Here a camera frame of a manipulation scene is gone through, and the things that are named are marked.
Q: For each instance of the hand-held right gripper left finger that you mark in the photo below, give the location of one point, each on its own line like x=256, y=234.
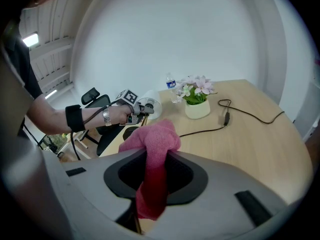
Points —
x=87, y=184

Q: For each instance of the white table lamp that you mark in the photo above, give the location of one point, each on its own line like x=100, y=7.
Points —
x=152, y=101

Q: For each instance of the white water dispenser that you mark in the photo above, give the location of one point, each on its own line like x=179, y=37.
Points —
x=308, y=109

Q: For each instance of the black mesh headrest office chair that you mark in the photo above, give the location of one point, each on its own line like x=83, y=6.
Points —
x=90, y=95

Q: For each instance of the person's black clothing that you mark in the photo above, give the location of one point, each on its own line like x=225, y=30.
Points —
x=17, y=66

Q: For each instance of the person's left forearm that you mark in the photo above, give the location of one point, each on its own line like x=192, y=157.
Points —
x=56, y=120

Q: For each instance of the clear water jug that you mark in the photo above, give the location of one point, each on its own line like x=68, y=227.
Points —
x=317, y=62

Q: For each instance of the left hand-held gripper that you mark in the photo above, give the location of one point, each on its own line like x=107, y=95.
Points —
x=130, y=97

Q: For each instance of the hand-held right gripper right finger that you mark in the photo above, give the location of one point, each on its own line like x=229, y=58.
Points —
x=220, y=184

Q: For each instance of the person's left hand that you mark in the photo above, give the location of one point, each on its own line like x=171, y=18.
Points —
x=118, y=115

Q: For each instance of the long ceiling light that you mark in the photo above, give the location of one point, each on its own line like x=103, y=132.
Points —
x=50, y=94
x=30, y=40

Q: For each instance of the pink cloth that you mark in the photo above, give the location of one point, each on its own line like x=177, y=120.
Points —
x=155, y=139

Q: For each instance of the clear water bottle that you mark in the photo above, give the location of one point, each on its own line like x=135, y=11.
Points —
x=171, y=84

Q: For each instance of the dark frame window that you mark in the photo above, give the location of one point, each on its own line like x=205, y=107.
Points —
x=53, y=141

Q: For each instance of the pink flowers in cream pot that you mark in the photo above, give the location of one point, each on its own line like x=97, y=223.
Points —
x=197, y=109

